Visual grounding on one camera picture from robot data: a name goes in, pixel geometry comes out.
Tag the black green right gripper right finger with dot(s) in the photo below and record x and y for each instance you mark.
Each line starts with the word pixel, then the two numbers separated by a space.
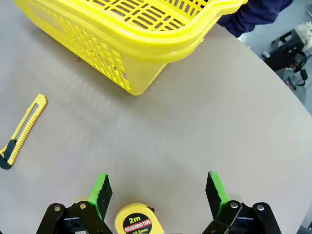
pixel 217 195

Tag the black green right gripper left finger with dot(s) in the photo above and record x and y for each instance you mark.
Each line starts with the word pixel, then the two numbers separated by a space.
pixel 100 195

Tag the yellow tape measure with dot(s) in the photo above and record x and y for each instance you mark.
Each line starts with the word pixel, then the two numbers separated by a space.
pixel 136 219

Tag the yellow black utility knife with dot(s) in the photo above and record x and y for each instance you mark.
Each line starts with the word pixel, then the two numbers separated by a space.
pixel 26 124

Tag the yellow plastic shopping basket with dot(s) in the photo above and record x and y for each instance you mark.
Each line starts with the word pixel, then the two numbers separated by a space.
pixel 146 44

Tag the person in purple jacket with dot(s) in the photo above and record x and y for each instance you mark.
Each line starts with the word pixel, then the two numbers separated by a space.
pixel 253 14

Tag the black stool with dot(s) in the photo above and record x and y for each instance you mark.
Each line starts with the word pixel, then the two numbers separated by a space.
pixel 285 53

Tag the beige cloth bag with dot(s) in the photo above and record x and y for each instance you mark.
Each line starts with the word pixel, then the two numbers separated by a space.
pixel 304 31

